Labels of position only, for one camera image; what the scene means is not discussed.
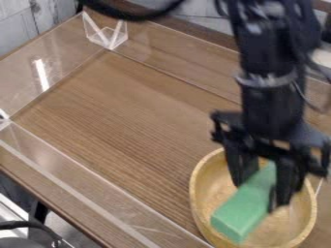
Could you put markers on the clear acrylic corner bracket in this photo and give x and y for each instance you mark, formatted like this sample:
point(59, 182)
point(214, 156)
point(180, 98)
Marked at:
point(107, 37)

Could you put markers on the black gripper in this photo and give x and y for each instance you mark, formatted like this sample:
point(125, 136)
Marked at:
point(269, 130)

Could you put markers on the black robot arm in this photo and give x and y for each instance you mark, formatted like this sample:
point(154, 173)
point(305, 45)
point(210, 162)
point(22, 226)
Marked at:
point(277, 33)

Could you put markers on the green rectangular block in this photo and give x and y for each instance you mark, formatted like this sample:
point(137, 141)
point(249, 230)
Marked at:
point(241, 214)

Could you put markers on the black table leg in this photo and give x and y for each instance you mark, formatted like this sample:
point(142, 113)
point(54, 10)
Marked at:
point(39, 212)

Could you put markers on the clear acrylic front barrier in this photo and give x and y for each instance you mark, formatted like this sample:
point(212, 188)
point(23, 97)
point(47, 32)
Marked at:
point(95, 205)

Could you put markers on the brown wooden bowl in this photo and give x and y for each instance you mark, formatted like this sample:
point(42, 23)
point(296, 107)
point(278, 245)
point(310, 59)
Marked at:
point(284, 230)

